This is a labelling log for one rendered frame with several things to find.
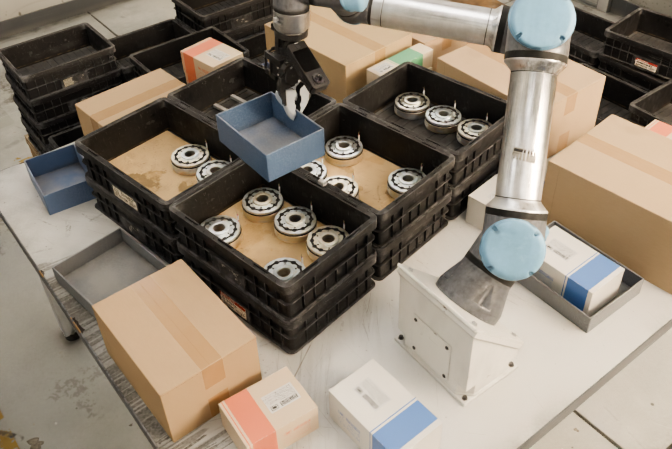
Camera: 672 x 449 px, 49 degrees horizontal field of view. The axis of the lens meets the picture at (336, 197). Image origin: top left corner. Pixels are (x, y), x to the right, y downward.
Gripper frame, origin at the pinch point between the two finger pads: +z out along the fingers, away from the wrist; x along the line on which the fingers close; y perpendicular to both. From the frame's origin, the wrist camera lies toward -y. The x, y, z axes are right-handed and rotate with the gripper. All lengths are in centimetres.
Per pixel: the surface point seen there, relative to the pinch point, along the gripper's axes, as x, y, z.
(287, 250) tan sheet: 7.9, -7.9, 30.1
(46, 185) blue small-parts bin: 40, 70, 45
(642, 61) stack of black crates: -183, 21, 46
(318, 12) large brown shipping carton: -62, 77, 18
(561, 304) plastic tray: -38, -54, 36
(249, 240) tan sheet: 13.1, 0.7, 30.5
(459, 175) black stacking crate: -42, -14, 25
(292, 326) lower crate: 18.9, -26.1, 33.2
